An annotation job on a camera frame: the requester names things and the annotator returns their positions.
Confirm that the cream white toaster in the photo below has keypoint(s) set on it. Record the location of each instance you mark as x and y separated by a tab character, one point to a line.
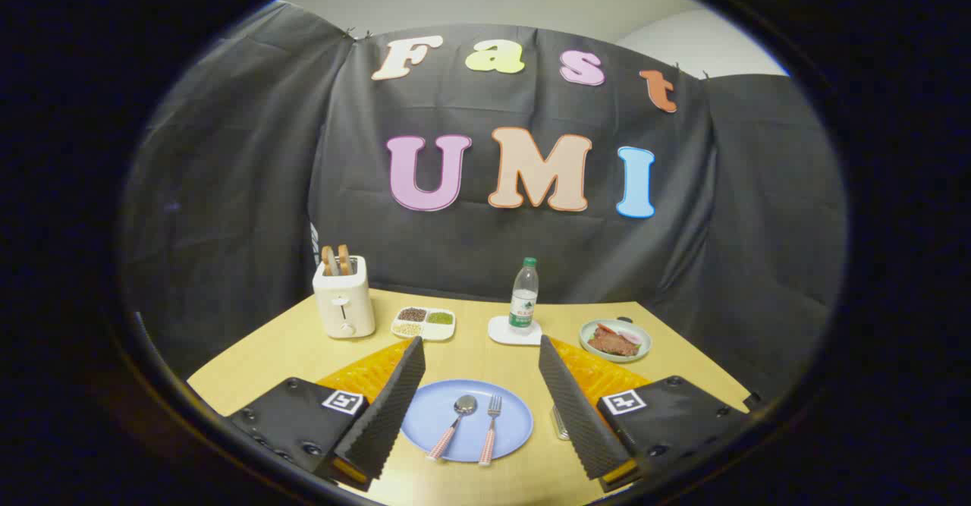
345	305

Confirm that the white square coaster tray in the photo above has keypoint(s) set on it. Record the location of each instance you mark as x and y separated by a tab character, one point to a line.
501	333

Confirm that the light blue plate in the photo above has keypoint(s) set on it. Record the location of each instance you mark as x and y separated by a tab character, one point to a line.
512	419

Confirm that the perforated metal basket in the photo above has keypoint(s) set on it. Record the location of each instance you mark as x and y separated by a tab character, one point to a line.
560	424

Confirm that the brown grilled meat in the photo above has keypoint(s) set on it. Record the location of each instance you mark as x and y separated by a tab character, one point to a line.
611	345

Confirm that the clear water bottle green cap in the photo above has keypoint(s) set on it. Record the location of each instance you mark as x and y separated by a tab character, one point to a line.
523	301

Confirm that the toasted bread slice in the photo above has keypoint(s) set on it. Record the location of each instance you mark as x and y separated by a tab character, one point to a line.
328	261
344	259

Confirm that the white divided bean dish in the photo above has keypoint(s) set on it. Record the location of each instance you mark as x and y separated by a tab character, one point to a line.
423	330

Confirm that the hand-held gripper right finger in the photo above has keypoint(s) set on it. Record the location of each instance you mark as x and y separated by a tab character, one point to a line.
580	415

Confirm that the pink round food slice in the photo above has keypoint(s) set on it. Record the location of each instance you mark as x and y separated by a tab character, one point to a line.
630	337

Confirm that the pale green food plate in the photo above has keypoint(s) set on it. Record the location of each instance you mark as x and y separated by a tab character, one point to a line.
643	347

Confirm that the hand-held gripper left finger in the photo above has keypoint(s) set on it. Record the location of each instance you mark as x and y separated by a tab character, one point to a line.
383	415

